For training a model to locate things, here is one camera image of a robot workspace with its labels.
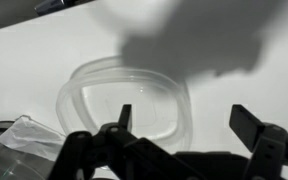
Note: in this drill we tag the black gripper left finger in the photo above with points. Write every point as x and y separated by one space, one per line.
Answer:
130 156

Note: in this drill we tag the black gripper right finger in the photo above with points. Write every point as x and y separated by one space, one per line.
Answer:
267 146

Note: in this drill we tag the clear plastic container bowl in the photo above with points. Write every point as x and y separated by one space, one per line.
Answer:
84 77

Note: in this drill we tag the crumpled white paper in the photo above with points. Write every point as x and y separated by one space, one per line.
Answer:
27 136

